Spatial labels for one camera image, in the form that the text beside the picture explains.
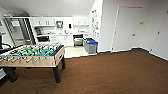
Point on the stainless steel refrigerator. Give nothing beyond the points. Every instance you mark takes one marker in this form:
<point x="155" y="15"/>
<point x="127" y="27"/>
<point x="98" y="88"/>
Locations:
<point x="21" y="31"/>

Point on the white wall cabinet several doors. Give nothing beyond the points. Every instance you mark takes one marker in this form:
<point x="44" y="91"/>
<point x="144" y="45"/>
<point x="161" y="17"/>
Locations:
<point x="81" y="21"/>

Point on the white sink base cabinet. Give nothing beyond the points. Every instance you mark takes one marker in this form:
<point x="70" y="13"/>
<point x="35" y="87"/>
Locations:
<point x="66" y="40"/>

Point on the green foosball table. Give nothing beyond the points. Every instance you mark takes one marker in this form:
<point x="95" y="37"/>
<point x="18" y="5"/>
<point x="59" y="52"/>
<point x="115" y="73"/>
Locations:
<point x="33" y="58"/>

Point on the grey bin blue lid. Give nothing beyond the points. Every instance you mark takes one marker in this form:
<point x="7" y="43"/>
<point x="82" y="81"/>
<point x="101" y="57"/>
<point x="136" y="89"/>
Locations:
<point x="91" y="47"/>

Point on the large colourful wall poster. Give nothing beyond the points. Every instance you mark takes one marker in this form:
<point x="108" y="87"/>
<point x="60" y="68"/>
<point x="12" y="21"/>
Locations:
<point x="95" y="20"/>

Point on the black microwave oven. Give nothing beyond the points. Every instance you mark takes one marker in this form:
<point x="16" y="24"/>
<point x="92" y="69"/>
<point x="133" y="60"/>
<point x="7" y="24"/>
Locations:
<point x="42" y="38"/>

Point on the black coffee machine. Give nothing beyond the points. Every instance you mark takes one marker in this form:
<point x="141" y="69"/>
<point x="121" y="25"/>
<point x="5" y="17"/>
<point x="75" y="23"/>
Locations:
<point x="38" y="30"/>

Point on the white drawer unit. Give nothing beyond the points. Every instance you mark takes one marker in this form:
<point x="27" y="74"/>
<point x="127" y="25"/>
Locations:
<point x="53" y="39"/>

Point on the white room door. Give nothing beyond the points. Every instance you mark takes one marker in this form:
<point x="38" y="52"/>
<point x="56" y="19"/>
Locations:
<point x="125" y="28"/>
<point x="161" y="33"/>

